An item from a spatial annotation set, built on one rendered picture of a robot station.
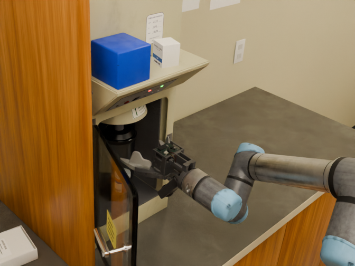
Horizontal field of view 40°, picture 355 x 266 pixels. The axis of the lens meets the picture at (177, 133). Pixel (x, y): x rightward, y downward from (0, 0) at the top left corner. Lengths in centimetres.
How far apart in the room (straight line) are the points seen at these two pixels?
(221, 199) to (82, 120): 39
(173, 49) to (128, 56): 17
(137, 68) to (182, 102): 109
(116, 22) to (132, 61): 13
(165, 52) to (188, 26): 85
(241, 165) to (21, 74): 62
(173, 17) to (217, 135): 87
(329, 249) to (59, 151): 67
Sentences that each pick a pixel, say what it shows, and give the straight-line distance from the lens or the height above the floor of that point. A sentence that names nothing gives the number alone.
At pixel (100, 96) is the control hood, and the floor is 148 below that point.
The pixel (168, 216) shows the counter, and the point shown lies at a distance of 163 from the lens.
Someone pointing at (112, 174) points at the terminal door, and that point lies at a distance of 111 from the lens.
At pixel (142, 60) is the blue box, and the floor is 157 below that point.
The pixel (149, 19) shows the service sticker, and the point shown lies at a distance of 127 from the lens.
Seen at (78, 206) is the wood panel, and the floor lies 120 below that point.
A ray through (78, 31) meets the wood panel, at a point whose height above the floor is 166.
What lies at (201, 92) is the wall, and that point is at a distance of 228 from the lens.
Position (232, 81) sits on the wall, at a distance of 245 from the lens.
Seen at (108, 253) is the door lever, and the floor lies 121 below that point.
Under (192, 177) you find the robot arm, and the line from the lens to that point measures 126.
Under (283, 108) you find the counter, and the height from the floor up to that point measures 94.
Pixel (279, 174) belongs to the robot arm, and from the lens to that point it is 123.
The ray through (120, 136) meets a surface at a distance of 144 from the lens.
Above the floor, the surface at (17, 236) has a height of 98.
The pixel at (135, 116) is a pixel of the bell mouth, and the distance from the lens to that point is 138.
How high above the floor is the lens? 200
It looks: 31 degrees down
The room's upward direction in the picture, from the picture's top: 5 degrees clockwise
